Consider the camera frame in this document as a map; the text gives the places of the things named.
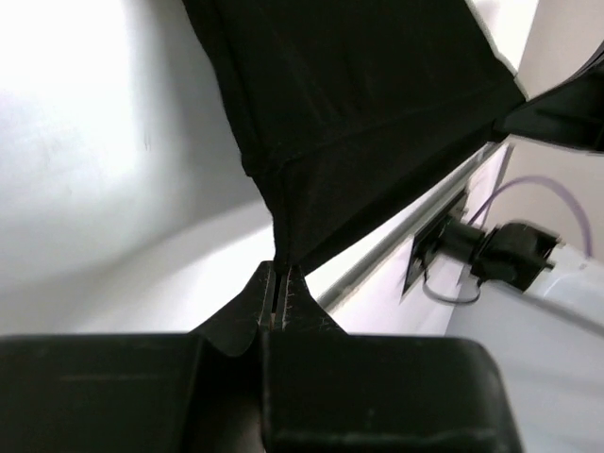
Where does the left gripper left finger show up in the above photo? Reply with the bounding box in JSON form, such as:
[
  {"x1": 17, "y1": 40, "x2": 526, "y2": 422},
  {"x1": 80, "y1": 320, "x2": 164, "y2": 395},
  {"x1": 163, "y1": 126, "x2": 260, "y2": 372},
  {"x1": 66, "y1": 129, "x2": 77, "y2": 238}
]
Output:
[{"x1": 1, "y1": 262, "x2": 276, "y2": 452}]

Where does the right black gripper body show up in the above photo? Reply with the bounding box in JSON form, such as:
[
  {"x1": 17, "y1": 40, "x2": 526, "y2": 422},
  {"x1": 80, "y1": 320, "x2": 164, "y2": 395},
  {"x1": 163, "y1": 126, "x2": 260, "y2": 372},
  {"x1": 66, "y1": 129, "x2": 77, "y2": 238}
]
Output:
[{"x1": 495, "y1": 60, "x2": 603, "y2": 154}]

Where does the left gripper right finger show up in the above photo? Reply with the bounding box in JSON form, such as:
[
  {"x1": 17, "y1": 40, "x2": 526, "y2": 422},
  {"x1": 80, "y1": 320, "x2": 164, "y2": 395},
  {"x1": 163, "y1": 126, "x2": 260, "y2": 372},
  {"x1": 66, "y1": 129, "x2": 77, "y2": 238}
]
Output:
[{"x1": 260, "y1": 268, "x2": 523, "y2": 452}]

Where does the black skirt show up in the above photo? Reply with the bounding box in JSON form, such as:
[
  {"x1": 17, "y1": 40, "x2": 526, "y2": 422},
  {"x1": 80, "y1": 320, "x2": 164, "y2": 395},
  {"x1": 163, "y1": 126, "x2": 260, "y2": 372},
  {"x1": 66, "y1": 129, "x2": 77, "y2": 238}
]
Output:
[{"x1": 185, "y1": 1, "x2": 525, "y2": 274}]

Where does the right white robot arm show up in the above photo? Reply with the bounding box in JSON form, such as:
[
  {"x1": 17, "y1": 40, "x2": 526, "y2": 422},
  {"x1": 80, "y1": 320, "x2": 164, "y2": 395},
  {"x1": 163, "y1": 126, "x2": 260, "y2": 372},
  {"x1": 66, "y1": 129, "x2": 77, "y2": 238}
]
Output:
[{"x1": 432, "y1": 51, "x2": 603, "y2": 336}]

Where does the white front board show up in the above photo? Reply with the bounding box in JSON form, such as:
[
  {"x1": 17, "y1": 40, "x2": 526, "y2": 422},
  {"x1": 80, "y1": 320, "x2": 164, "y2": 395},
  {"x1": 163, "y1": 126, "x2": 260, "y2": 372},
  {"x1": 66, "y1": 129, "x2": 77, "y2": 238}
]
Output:
[{"x1": 319, "y1": 143, "x2": 512, "y2": 336}]

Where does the aluminium table frame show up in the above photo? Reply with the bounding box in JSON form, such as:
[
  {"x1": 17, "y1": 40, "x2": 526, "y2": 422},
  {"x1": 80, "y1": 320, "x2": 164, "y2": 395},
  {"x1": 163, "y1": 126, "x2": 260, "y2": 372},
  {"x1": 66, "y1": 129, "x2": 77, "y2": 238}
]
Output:
[{"x1": 316, "y1": 143, "x2": 503, "y2": 310}]

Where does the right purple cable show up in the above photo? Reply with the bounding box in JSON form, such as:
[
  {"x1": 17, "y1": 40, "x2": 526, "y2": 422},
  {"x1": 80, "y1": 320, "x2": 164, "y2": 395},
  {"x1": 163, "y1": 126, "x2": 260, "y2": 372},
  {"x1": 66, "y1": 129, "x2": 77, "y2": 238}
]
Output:
[{"x1": 464, "y1": 175, "x2": 595, "y2": 259}]

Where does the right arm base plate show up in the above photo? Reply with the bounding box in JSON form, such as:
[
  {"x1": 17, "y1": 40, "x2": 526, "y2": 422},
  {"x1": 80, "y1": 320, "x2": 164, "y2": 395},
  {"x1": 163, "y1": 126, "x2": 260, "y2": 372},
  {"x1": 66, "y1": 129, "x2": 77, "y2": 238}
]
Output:
[{"x1": 401, "y1": 188, "x2": 480, "y2": 307}]

